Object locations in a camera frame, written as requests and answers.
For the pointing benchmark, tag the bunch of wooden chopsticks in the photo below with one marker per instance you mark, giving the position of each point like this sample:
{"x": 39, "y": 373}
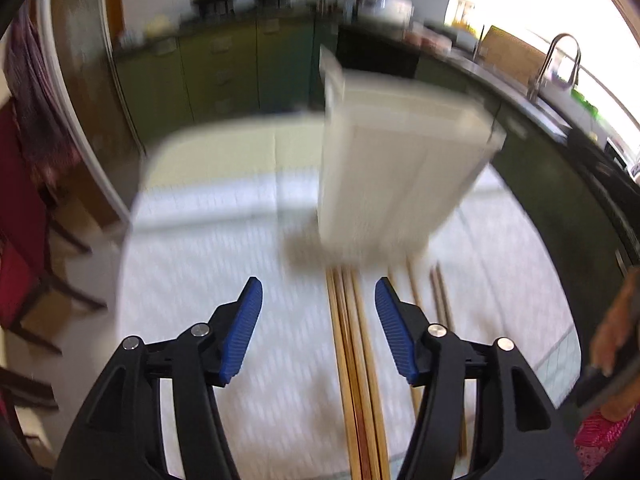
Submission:
{"x": 357, "y": 385}

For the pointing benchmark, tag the black built-in appliance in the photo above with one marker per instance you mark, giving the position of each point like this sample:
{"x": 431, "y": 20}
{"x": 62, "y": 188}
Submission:
{"x": 375, "y": 52}

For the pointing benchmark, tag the white plastic utensil holder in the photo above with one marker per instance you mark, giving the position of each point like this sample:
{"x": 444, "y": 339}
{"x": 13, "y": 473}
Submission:
{"x": 400, "y": 160}

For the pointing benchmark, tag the white rice cooker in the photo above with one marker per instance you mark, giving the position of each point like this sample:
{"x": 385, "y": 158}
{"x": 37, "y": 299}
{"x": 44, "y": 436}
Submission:
{"x": 387, "y": 7}

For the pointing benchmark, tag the purple checked apron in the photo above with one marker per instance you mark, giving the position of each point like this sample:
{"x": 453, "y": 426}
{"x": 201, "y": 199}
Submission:
{"x": 40, "y": 110}

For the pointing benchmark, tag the patterned white green tablecloth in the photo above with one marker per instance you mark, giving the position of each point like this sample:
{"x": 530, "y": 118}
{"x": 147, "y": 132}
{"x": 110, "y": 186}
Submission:
{"x": 225, "y": 240}

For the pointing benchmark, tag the glass sliding door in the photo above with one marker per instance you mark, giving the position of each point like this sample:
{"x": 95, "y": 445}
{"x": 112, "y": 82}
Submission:
{"x": 107, "y": 175}

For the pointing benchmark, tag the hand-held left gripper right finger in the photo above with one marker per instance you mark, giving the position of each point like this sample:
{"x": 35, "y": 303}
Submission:
{"x": 395, "y": 330}

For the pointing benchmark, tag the person's right hand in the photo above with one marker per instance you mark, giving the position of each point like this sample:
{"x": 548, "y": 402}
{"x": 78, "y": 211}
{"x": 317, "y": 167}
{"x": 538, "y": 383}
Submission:
{"x": 607, "y": 330}

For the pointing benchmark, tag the wooden cutting board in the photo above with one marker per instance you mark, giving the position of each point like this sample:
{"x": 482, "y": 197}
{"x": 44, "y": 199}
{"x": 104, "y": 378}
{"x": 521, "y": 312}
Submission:
{"x": 510, "y": 52}

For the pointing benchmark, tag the red upholstered wooden chair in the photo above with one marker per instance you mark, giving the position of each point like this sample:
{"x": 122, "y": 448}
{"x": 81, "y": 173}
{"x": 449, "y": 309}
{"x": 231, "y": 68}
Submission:
{"x": 25, "y": 240}
{"x": 30, "y": 387}

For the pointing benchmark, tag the person's pink patterned garment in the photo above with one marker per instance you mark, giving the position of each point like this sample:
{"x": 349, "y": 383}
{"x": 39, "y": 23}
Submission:
{"x": 600, "y": 435}

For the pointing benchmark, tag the stainless steel double sink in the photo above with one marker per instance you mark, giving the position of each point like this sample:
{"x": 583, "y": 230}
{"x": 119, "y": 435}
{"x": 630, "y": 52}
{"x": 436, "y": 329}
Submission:
{"x": 550, "y": 112}

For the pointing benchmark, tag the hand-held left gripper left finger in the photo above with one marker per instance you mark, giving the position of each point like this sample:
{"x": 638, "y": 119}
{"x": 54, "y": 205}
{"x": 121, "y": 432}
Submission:
{"x": 245, "y": 330}

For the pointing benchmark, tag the pink cloth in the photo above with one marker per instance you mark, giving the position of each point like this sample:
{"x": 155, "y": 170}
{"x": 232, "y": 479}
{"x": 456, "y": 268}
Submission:
{"x": 427, "y": 40}

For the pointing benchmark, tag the tall steel kitchen faucet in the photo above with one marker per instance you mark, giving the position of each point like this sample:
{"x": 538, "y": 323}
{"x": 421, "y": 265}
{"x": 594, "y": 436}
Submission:
{"x": 547, "y": 55}

